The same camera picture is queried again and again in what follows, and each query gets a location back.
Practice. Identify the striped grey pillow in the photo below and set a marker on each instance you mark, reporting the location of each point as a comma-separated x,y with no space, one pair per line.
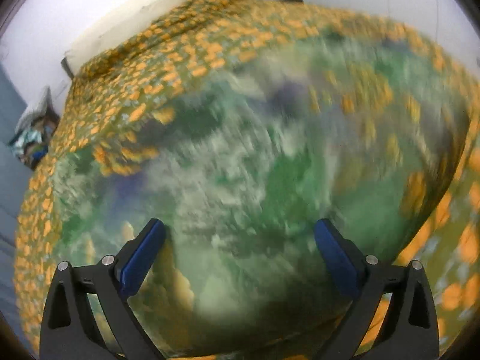
35,110

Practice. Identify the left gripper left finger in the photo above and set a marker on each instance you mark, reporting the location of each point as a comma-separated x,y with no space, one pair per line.
68,327

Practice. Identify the blue window curtain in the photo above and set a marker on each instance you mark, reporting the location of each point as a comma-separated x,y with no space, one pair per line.
14,180

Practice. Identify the pile of clothes on nightstand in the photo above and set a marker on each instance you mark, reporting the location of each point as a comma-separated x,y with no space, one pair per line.
31,144

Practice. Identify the green landscape print padded jacket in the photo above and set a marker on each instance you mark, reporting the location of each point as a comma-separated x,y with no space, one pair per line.
241,166

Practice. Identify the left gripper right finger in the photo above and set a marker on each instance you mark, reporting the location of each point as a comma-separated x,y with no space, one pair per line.
409,329

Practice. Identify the green orange floral quilt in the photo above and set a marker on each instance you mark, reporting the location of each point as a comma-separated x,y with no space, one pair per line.
202,36

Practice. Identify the cream padded headboard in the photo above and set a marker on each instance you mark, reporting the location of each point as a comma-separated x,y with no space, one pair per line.
112,28

